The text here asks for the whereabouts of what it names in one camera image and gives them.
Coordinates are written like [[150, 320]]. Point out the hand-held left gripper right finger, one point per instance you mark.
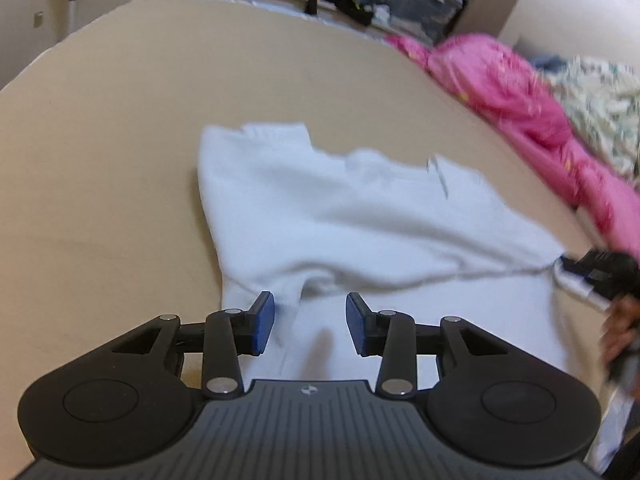
[[356, 322]]

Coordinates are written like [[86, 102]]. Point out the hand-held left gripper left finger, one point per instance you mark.
[[262, 322]]

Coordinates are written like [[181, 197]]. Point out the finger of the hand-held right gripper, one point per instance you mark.
[[572, 265]]

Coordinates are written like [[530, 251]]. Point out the white long-sleeved garment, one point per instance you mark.
[[350, 210]]

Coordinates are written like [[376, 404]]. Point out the person's right hand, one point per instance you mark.
[[622, 325]]

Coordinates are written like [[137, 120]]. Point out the white green floral quilt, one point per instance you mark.
[[600, 105]]

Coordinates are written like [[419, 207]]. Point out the pink floral quilt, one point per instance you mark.
[[500, 80]]

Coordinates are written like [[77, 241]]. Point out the blue-grey cloth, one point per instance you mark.
[[550, 62]]

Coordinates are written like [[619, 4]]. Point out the beige bed mat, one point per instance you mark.
[[100, 160]]

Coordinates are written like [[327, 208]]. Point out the wooden shelf unit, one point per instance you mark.
[[500, 0]]

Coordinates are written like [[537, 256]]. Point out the clear plastic storage box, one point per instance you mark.
[[410, 2]]

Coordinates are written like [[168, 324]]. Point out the white crumpled cloth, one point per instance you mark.
[[382, 13]]

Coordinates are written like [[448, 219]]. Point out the low wall socket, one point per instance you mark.
[[37, 19]]

